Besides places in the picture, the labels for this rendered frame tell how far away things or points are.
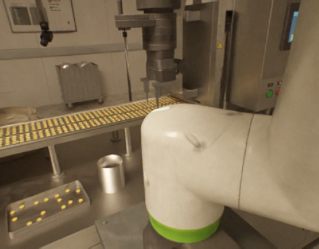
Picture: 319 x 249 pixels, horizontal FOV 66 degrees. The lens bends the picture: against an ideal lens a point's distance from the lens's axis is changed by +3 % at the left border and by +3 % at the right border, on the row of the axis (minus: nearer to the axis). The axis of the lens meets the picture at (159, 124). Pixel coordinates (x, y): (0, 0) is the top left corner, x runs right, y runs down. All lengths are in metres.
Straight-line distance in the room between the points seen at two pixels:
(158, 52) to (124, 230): 0.36
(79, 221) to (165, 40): 0.51
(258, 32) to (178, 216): 0.65
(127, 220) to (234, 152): 0.30
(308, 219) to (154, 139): 0.19
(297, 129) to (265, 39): 0.66
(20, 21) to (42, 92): 1.10
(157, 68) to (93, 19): 4.23
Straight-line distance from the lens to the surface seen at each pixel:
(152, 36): 0.53
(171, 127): 0.31
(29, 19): 4.57
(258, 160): 0.29
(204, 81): 0.98
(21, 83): 4.66
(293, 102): 0.20
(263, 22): 0.86
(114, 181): 0.77
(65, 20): 4.63
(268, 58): 0.87
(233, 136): 0.30
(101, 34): 4.77
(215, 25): 0.92
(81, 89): 4.20
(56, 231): 0.73
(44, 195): 0.85
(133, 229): 0.51
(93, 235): 0.74
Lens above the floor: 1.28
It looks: 23 degrees down
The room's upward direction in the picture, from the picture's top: 2 degrees counter-clockwise
